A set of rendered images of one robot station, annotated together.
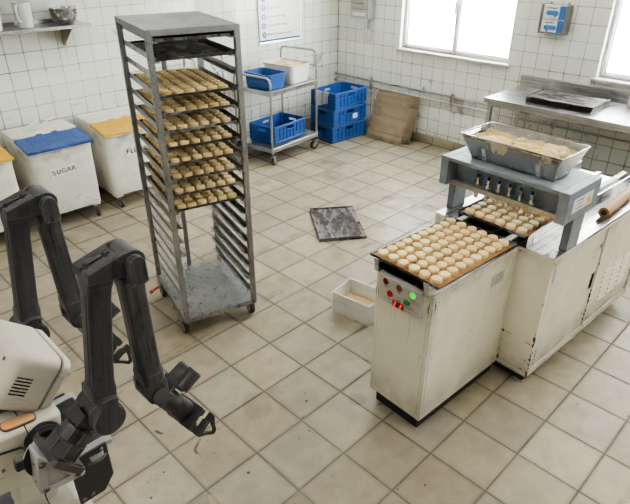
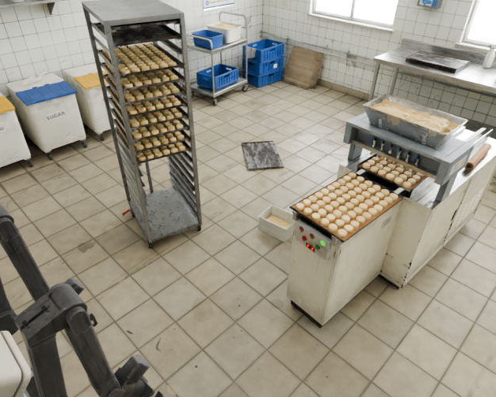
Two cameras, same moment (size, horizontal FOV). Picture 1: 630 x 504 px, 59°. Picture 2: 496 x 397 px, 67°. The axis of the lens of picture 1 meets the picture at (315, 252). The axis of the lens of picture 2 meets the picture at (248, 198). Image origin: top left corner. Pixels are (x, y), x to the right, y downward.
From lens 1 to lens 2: 52 cm
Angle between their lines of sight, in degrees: 8
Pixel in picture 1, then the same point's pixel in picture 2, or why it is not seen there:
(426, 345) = (331, 277)
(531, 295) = (411, 232)
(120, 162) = (98, 107)
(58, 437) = not seen: outside the picture
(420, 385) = (325, 302)
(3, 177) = (9, 123)
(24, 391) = not seen: outside the picture
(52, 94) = (44, 53)
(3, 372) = not seen: outside the picture
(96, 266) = (36, 325)
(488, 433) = (373, 333)
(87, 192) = (75, 131)
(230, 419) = (183, 320)
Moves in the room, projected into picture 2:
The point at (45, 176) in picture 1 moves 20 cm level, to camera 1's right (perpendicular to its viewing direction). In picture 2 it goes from (42, 120) to (60, 120)
